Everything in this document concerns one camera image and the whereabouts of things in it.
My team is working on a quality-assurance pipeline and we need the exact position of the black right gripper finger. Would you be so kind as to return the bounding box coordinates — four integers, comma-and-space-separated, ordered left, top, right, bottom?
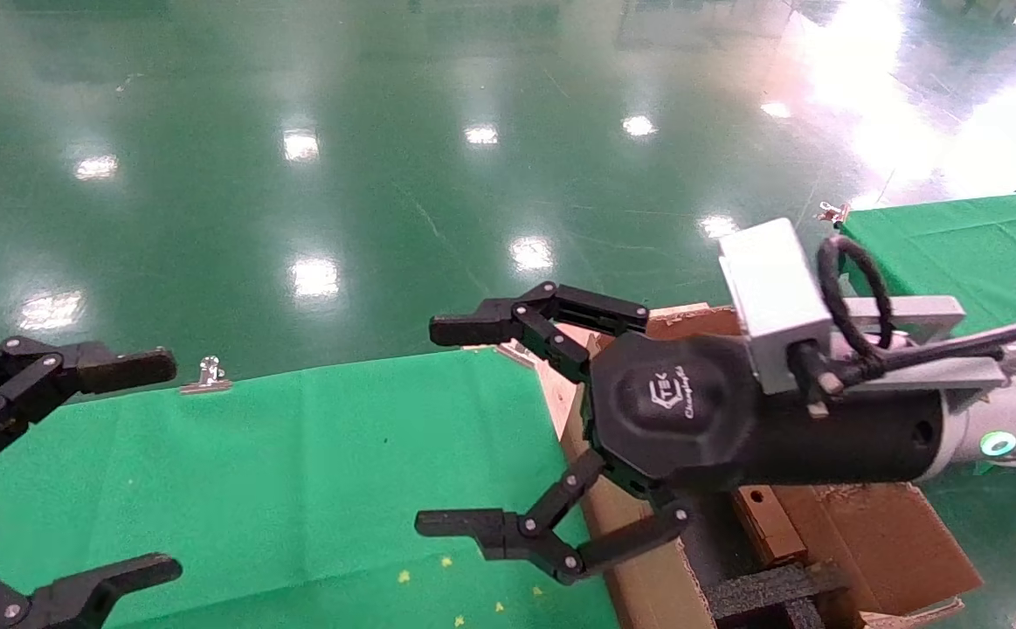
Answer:
429, 281, 650, 385
414, 448, 692, 586

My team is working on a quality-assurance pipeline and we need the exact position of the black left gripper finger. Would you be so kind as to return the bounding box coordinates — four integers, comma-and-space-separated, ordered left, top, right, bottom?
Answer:
0, 338, 179, 464
0, 556, 183, 629

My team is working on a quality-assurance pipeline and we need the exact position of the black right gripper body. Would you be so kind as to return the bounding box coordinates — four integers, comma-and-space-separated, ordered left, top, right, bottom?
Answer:
589, 330, 945, 492

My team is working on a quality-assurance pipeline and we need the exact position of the small brown cardboard box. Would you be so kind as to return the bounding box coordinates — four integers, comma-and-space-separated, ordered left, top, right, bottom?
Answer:
730, 485, 810, 569

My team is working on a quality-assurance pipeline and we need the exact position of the large open brown carton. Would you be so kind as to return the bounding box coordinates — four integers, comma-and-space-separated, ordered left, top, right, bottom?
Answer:
560, 303, 985, 629

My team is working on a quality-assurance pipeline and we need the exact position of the black foam insert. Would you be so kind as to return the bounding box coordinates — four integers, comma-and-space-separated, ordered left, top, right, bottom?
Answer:
704, 563, 849, 629

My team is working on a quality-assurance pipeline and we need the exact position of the large green table cloth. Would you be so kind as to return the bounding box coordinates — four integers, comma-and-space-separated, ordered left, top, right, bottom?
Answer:
0, 348, 622, 629

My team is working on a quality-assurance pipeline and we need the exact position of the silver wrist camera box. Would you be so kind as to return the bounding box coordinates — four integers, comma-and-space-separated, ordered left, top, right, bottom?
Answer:
717, 218, 833, 394

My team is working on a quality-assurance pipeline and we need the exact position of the silver camera mount bracket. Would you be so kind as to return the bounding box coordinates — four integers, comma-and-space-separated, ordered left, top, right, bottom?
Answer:
822, 295, 1016, 411

